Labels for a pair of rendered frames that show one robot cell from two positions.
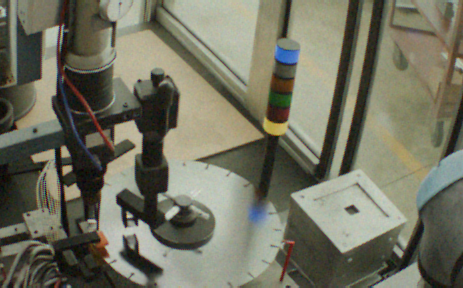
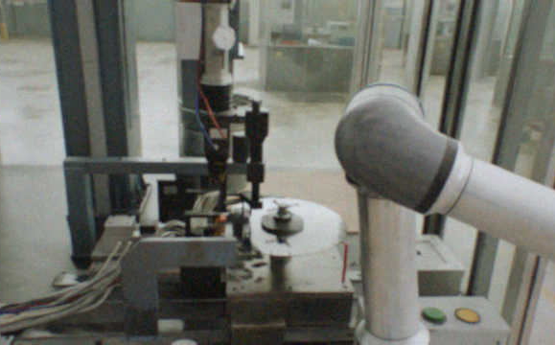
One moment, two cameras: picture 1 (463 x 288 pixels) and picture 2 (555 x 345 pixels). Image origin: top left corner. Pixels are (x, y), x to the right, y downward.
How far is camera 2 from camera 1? 0.59 m
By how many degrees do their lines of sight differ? 31
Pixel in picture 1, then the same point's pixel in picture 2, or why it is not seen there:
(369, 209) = (431, 256)
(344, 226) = not seen: hidden behind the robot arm
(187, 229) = (282, 223)
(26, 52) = (189, 85)
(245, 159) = not seen: hidden behind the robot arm
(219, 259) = (292, 241)
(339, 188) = not seen: hidden behind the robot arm
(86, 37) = (210, 62)
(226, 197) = (319, 218)
